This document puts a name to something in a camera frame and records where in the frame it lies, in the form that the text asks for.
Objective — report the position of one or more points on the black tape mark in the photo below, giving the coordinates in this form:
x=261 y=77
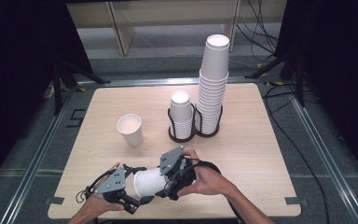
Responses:
x=80 y=115

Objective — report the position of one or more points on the yellow tape piece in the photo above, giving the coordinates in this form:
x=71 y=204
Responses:
x=259 y=65
x=276 y=83

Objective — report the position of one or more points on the grey table bracket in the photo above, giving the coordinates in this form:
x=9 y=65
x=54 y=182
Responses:
x=293 y=201
x=56 y=200

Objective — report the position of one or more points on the short stack of white cups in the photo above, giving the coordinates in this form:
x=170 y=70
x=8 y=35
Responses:
x=181 y=112

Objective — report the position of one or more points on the black curtain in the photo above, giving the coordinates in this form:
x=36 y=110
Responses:
x=18 y=77
x=338 y=77

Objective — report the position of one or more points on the person's right hand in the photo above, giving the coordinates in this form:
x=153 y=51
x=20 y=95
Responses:
x=209 y=183

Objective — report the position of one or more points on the black metal stand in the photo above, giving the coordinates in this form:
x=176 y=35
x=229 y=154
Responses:
x=57 y=90
x=299 y=81

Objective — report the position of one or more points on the white paper cup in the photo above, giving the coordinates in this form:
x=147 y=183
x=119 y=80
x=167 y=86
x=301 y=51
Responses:
x=133 y=137
x=149 y=183

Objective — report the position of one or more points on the beige wooden furniture frame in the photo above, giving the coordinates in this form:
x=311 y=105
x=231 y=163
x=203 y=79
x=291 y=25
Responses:
x=121 y=34

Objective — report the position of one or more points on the black double cup holder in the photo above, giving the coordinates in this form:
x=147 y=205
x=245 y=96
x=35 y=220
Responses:
x=181 y=140

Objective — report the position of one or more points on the aluminium floor rail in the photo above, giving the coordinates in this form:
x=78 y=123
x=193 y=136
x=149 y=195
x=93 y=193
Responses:
x=31 y=174
x=329 y=168
x=136 y=82

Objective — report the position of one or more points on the person's left hand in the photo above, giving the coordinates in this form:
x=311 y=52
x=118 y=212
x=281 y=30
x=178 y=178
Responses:
x=101 y=207

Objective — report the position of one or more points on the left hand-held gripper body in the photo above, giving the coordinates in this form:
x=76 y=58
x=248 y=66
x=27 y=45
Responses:
x=113 y=183

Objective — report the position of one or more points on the tall stack of white cups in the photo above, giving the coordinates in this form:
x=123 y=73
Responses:
x=213 y=93

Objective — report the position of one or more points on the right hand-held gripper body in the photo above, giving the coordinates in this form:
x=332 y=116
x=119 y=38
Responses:
x=180 y=177

